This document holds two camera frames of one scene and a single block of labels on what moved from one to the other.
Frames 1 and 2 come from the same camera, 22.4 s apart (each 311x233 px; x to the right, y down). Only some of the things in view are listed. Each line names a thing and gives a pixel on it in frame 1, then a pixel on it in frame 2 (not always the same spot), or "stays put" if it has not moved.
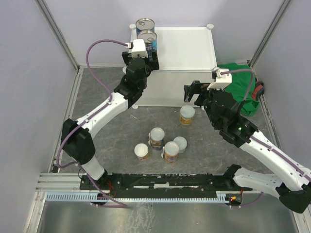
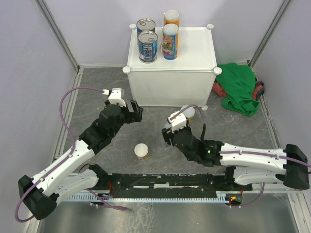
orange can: [171, 149] to [171, 16]
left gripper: [154, 65] to [137, 111]
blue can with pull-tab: [144, 24] stays put
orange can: [186, 113] stays put
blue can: [150, 40] stays put
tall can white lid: [157, 134] to [170, 36]
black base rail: [107, 186] stays put
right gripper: [195, 88] to [167, 134]
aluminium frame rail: [52, 181] stays put
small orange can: [141, 151] stays put
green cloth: [239, 87] stays put
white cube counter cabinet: [186, 54] stays put
